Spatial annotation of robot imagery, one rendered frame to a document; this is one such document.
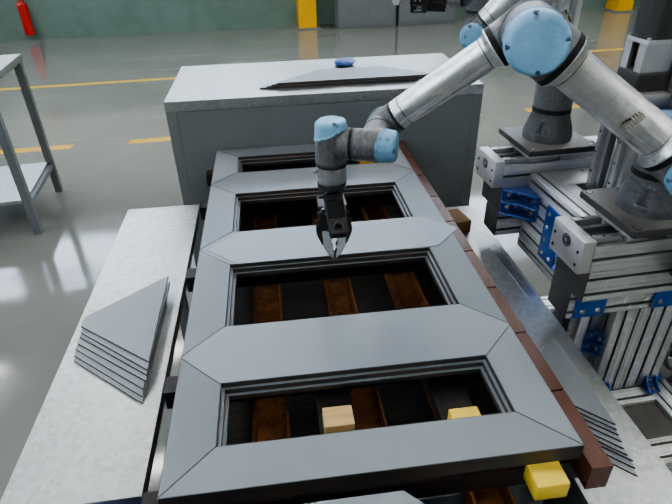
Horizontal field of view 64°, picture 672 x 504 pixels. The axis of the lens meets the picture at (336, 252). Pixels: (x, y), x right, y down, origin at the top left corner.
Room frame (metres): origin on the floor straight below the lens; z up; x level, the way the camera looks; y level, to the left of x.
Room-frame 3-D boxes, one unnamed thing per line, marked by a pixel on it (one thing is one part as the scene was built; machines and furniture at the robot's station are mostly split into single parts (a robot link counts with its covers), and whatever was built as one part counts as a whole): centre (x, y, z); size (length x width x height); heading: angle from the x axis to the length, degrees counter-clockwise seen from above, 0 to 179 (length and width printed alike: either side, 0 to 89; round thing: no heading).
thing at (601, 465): (1.39, -0.37, 0.80); 1.62 x 0.04 x 0.06; 6
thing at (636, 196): (1.15, -0.76, 1.09); 0.15 x 0.15 x 0.10
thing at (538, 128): (1.64, -0.69, 1.09); 0.15 x 0.15 x 0.10
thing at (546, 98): (1.65, -0.69, 1.20); 0.13 x 0.12 x 0.14; 163
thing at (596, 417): (0.85, -0.52, 0.70); 0.39 x 0.12 x 0.04; 6
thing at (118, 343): (1.03, 0.55, 0.77); 0.45 x 0.20 x 0.04; 6
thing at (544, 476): (0.58, -0.36, 0.79); 0.06 x 0.05 x 0.04; 96
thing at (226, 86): (2.46, 0.05, 1.03); 1.30 x 0.60 x 0.04; 96
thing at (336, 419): (0.72, 0.00, 0.79); 0.06 x 0.05 x 0.04; 96
